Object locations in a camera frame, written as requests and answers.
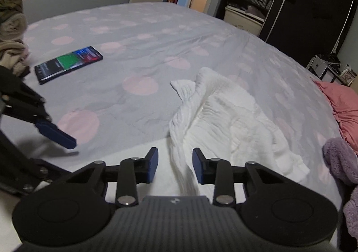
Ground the pink pillow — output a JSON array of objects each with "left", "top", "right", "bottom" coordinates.
[{"left": 313, "top": 80, "right": 358, "bottom": 154}]

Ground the small picture frame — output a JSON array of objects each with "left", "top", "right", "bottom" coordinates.
[{"left": 339, "top": 69, "right": 357, "bottom": 86}]

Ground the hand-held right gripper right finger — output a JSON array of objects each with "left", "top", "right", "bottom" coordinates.
[{"left": 192, "top": 147, "right": 283, "bottom": 208}]

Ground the white drawer chest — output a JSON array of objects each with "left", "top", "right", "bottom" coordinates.
[{"left": 224, "top": 6, "right": 265, "bottom": 36}]

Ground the black wardrobe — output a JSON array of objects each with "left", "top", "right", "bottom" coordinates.
[{"left": 215, "top": 0, "right": 358, "bottom": 57}]

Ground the white textured garment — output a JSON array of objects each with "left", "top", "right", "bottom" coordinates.
[{"left": 169, "top": 67, "right": 310, "bottom": 199}]

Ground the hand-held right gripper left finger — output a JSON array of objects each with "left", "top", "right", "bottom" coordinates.
[{"left": 67, "top": 147, "right": 159, "bottom": 208}]

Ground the pile of folded clothes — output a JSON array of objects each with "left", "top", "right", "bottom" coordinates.
[{"left": 0, "top": 0, "right": 45, "bottom": 76}]

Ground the cluttered nightstand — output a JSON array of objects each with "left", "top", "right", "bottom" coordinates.
[{"left": 306, "top": 55, "right": 358, "bottom": 86}]

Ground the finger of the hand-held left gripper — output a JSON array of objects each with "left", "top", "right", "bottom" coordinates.
[
  {"left": 0, "top": 66, "right": 77, "bottom": 149},
  {"left": 0, "top": 129, "right": 70, "bottom": 195}
]

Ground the black smartphone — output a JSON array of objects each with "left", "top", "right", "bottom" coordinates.
[{"left": 34, "top": 46, "right": 104, "bottom": 85}]

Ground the bed with pink dotted sheet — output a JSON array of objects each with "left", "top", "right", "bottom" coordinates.
[{"left": 0, "top": 2, "right": 358, "bottom": 208}]

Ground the purple fuzzy cloth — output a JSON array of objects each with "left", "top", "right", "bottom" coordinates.
[{"left": 323, "top": 137, "right": 358, "bottom": 252}]

